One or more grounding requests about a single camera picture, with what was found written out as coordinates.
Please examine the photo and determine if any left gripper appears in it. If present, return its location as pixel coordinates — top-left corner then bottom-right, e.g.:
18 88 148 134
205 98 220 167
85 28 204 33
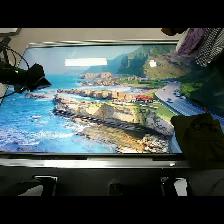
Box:
22 62 53 94

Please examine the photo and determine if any dark green garment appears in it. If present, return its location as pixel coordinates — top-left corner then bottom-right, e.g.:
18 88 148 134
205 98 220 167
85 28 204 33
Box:
169 112 224 172

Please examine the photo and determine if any brown garment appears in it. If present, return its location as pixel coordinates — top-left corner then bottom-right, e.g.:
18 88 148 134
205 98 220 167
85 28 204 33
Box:
160 27 188 37

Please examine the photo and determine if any purple garment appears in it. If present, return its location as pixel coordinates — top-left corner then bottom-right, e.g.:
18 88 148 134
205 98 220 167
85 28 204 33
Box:
175 27 207 58

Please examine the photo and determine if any checked garment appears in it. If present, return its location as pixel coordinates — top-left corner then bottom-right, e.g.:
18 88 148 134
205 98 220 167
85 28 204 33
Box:
194 27 224 68

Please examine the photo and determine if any black cable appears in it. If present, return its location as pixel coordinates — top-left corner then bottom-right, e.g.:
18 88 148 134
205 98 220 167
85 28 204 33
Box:
3 45 32 73

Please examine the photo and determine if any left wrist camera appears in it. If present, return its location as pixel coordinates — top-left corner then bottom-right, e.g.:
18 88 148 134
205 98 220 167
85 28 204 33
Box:
0 34 13 68

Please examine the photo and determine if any silver frame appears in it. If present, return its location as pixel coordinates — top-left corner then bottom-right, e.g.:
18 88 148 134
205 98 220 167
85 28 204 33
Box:
0 155 224 197

